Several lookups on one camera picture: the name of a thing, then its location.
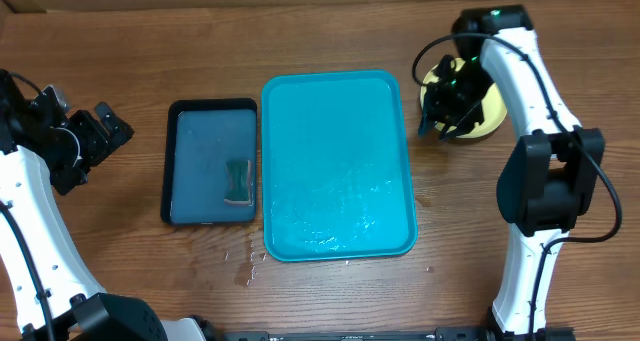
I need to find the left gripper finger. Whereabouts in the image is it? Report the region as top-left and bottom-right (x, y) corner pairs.
(94, 102), (114, 126)
(107, 116), (134, 149)

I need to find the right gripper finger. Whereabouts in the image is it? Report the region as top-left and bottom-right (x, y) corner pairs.
(439, 101), (484, 141)
(418, 109), (440, 136)

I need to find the yellow plate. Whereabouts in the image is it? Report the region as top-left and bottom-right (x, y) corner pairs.
(419, 57), (507, 139)

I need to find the green orange sponge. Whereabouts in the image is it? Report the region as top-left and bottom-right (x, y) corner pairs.
(224, 159), (252, 205)

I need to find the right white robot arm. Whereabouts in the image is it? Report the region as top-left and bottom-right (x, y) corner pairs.
(414, 5), (606, 340)

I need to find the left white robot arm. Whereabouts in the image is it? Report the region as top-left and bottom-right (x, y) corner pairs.
(1, 71), (215, 341)

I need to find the black water tray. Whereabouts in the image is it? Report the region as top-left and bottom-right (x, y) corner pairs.
(160, 98), (258, 227)

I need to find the teal plastic tray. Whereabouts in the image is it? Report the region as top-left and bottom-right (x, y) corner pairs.
(261, 70), (418, 262)

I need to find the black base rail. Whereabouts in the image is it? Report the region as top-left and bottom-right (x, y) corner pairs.
(224, 326), (576, 341)

